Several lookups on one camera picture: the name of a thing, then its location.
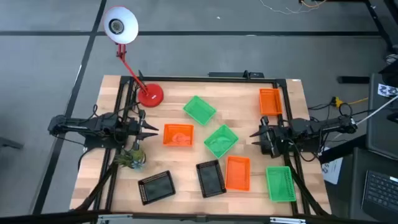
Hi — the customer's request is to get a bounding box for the white cable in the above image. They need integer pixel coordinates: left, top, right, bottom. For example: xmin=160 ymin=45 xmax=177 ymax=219
xmin=332 ymin=95 xmax=398 ymax=141

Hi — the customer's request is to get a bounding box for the silver metal bracket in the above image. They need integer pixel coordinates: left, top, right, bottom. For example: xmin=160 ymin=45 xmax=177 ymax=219
xmin=269 ymin=217 xmax=307 ymax=224
xmin=97 ymin=213 xmax=134 ymax=224

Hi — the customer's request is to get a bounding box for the orange floor wire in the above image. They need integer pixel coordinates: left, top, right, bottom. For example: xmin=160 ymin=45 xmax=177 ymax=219
xmin=300 ymin=0 xmax=327 ymax=9

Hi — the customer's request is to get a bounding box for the red desk lamp white shade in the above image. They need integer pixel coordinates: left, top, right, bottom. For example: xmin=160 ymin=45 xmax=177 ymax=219
xmin=102 ymin=5 xmax=165 ymax=108

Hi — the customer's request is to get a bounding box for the black side desk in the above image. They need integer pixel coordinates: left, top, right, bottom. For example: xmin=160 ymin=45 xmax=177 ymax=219
xmin=320 ymin=133 xmax=398 ymax=224

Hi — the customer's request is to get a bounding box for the black aluminium table frame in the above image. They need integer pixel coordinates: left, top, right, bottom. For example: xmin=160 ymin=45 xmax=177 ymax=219
xmin=70 ymin=74 xmax=332 ymax=218

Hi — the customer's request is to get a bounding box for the black bar on floor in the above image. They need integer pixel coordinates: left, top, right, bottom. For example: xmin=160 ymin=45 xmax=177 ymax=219
xmin=337 ymin=76 xmax=371 ymax=84

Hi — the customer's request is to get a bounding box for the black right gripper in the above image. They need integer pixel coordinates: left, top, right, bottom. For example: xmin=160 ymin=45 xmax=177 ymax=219
xmin=249 ymin=116 xmax=284 ymax=158

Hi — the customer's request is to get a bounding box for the green plastic mesh basket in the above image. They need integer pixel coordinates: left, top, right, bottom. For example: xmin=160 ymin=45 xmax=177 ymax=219
xmin=265 ymin=166 xmax=297 ymax=203
xmin=203 ymin=124 xmax=239 ymax=159
xmin=182 ymin=95 xmax=218 ymax=126

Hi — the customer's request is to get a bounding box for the dark grey flat panel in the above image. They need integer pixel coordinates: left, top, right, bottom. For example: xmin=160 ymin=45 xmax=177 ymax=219
xmin=366 ymin=73 xmax=398 ymax=161

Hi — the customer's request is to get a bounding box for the black computer keyboard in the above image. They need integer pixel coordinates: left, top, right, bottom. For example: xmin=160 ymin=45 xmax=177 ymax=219
xmin=361 ymin=170 xmax=398 ymax=215

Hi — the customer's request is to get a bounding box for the thin white floor wire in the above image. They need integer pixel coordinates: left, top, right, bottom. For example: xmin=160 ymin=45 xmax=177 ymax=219
xmin=259 ymin=0 xmax=312 ymax=16

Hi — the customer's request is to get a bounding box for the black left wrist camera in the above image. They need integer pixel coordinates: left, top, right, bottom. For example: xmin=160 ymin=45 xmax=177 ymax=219
xmin=126 ymin=123 xmax=140 ymax=138

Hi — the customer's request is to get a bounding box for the white paper sheet blue print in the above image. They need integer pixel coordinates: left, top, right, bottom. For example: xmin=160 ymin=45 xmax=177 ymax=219
xmin=322 ymin=148 xmax=344 ymax=185

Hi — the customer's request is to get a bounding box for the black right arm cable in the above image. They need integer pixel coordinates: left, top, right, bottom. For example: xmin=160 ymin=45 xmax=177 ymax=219
xmin=287 ymin=138 xmax=318 ymax=163

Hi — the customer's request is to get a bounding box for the black stand leg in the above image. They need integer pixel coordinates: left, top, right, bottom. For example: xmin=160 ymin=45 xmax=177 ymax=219
xmin=364 ymin=0 xmax=398 ymax=54

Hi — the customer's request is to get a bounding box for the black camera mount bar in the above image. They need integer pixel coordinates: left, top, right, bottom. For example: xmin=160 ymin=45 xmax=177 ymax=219
xmin=208 ymin=70 xmax=265 ymax=79

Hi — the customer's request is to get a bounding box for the black plastic mesh basket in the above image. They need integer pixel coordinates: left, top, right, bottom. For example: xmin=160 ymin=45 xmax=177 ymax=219
xmin=195 ymin=159 xmax=227 ymax=198
xmin=137 ymin=170 xmax=177 ymax=206

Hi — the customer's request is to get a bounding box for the orange plastic mesh basket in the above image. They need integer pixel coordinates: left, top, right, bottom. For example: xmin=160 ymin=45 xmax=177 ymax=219
xmin=224 ymin=155 xmax=251 ymax=192
xmin=162 ymin=123 xmax=195 ymax=147
xmin=259 ymin=88 xmax=284 ymax=116

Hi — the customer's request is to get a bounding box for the yellow cable with plug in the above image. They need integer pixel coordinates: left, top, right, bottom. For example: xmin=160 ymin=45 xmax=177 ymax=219
xmin=331 ymin=96 xmax=369 ymax=108

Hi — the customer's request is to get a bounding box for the white marker tag sheet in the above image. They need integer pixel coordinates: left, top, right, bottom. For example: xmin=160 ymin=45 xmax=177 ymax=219
xmin=377 ymin=83 xmax=398 ymax=97

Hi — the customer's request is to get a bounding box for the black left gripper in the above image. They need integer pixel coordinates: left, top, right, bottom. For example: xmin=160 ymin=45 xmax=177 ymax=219
xmin=123 ymin=109 xmax=159 ymax=151

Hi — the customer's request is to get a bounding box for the small artificial green plant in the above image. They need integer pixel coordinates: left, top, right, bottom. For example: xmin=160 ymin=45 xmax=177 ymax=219
xmin=113 ymin=146 xmax=147 ymax=170

